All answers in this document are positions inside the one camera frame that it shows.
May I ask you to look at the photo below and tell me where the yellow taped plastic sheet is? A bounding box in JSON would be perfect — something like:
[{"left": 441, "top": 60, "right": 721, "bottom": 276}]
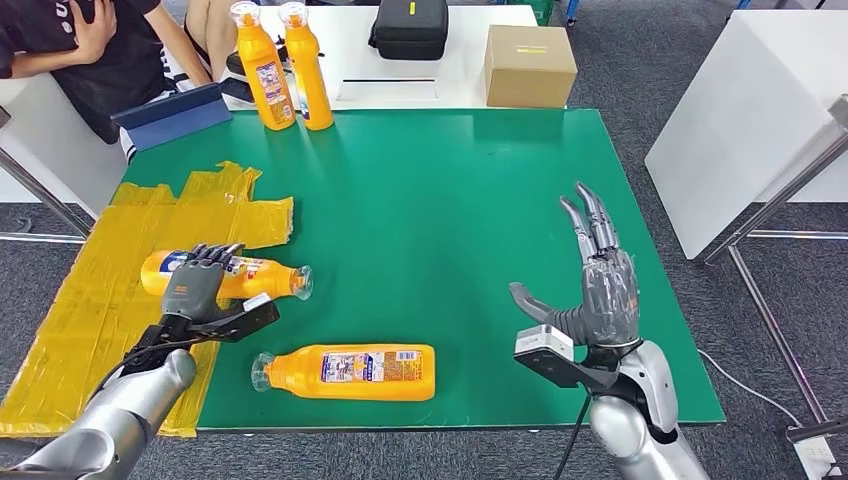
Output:
[{"left": 0, "top": 161, "right": 295, "bottom": 440}]

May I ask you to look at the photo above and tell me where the white power strip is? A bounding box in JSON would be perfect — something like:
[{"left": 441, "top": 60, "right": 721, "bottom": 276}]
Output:
[{"left": 793, "top": 437, "right": 846, "bottom": 480}]

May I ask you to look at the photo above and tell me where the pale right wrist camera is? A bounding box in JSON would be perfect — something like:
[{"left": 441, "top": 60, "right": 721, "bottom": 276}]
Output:
[{"left": 513, "top": 324, "right": 619, "bottom": 391}]

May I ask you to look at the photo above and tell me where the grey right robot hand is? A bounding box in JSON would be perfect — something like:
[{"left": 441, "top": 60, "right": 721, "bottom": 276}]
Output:
[{"left": 508, "top": 182, "right": 642, "bottom": 350}]

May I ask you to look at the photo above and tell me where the large white table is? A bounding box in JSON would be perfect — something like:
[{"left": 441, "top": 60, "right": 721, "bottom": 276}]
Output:
[{"left": 644, "top": 9, "right": 848, "bottom": 261}]

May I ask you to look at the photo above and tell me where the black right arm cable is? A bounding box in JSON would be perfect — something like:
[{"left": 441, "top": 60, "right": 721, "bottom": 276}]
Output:
[{"left": 553, "top": 387, "right": 594, "bottom": 480}]

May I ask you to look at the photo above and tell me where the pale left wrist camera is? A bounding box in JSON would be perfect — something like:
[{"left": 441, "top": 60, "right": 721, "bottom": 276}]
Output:
[{"left": 188, "top": 293, "right": 281, "bottom": 344}]

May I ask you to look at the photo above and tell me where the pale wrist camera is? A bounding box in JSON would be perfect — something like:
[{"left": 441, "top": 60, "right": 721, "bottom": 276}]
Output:
[
  {"left": 513, "top": 324, "right": 619, "bottom": 391},
  {"left": 188, "top": 293, "right": 281, "bottom": 344}
]

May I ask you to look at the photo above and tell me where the brown cardboard box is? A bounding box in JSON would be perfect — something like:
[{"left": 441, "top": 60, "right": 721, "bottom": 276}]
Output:
[{"left": 483, "top": 24, "right": 578, "bottom": 109}]

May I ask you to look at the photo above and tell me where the metal stand frame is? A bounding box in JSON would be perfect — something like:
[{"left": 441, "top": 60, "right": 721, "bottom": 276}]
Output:
[{"left": 700, "top": 92, "right": 848, "bottom": 446}]

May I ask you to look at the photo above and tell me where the blue tablet case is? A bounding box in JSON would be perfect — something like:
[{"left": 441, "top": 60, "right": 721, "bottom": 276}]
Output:
[{"left": 111, "top": 82, "right": 234, "bottom": 154}]

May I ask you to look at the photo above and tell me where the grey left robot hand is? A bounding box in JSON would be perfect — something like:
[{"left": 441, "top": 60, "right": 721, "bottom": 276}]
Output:
[{"left": 160, "top": 243, "right": 246, "bottom": 326}]

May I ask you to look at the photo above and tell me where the green table mat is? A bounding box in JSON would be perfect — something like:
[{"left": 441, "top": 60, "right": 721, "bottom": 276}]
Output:
[{"left": 121, "top": 108, "right": 725, "bottom": 431}]

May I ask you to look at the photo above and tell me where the metal table leg frame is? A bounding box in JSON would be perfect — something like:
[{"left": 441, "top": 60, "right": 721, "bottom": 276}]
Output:
[{"left": 0, "top": 150, "right": 93, "bottom": 246}]

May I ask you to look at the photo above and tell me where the person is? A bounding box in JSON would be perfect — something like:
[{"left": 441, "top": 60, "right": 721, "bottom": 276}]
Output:
[
  {"left": 185, "top": 0, "right": 240, "bottom": 82},
  {"left": 0, "top": 0, "right": 213, "bottom": 164}
]

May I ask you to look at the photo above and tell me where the white floor cable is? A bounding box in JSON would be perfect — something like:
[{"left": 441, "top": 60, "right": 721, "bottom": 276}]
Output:
[{"left": 697, "top": 349, "right": 804, "bottom": 429}]

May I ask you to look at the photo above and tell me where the white desk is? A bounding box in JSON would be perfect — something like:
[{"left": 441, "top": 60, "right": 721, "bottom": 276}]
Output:
[{"left": 0, "top": 72, "right": 128, "bottom": 220}]

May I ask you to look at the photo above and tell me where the black carrying case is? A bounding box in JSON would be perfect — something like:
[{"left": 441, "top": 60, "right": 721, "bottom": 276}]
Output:
[{"left": 368, "top": 0, "right": 450, "bottom": 62}]

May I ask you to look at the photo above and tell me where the orange detergent bottle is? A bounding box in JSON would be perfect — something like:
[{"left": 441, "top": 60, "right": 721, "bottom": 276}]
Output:
[
  {"left": 251, "top": 344, "right": 437, "bottom": 403},
  {"left": 140, "top": 250, "right": 314, "bottom": 303},
  {"left": 229, "top": 1, "right": 298, "bottom": 132},
  {"left": 278, "top": 1, "right": 335, "bottom": 132}
]

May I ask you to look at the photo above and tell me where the green plastic crate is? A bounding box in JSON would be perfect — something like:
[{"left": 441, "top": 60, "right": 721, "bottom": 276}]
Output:
[{"left": 508, "top": 0, "right": 557, "bottom": 26}]

